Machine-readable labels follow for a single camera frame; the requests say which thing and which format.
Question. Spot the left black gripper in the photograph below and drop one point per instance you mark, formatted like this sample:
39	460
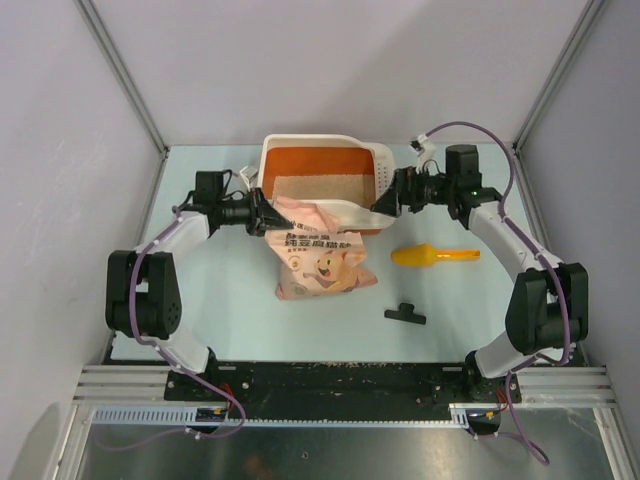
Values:
261	215

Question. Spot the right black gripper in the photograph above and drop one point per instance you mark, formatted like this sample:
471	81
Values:
403	191

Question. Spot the white orange litter box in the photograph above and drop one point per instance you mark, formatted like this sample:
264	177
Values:
341	174

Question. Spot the yellow plastic scoop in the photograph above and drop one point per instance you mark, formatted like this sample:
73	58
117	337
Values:
425	255

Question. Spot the pink cat litter bag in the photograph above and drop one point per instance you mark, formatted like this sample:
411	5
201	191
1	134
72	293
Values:
317	257

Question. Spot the black bag clip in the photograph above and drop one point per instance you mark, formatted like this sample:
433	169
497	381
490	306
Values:
405	312

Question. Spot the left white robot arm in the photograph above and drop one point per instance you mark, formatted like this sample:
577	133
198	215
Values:
143	299

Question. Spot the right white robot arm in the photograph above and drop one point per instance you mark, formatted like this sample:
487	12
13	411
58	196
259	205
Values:
548	308

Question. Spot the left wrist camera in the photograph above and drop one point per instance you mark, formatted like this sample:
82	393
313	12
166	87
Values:
249	176

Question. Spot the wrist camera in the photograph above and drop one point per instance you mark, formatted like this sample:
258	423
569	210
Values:
249	176
424	148

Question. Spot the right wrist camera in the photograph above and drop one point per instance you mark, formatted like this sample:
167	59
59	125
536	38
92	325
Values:
424	148

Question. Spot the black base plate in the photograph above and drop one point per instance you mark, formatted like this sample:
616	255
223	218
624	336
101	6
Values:
343	391

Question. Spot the aluminium frame rail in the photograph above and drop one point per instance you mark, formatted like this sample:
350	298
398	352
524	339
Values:
540	387

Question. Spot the grey cable duct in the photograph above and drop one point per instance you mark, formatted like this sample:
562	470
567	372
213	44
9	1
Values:
163	415

